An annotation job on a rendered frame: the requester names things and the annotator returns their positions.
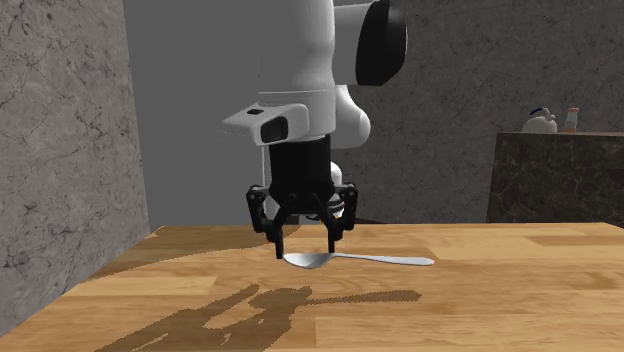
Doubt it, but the dark marble counter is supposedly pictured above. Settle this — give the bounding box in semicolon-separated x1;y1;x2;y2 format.
486;106;624;228

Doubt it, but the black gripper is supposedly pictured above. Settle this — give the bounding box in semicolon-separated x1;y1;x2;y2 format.
245;134;359;260

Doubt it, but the silver metal spoon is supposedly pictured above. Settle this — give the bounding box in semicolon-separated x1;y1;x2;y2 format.
282;250;436;270

